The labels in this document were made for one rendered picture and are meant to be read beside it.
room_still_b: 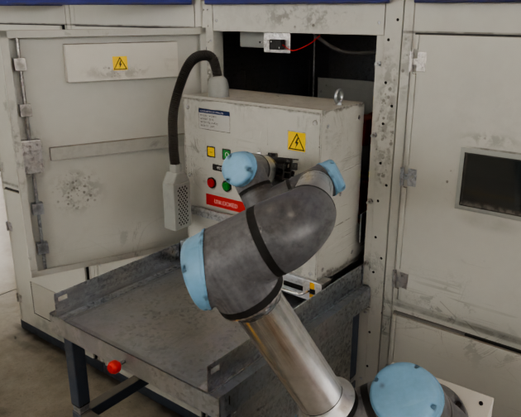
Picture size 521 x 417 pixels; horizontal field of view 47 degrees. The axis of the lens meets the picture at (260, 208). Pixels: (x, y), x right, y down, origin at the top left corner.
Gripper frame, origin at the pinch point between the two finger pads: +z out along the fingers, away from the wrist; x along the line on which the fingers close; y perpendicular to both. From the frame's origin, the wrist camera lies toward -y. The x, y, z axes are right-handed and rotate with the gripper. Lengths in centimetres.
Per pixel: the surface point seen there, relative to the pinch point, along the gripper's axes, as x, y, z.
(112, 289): -39, -47, -6
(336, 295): -33.5, 15.6, 12.1
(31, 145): 0, -74, -13
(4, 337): -103, -177, 87
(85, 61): 26, -63, -6
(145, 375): -51, -18, -31
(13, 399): -113, -133, 50
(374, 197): -4.9, 21.8, 18.3
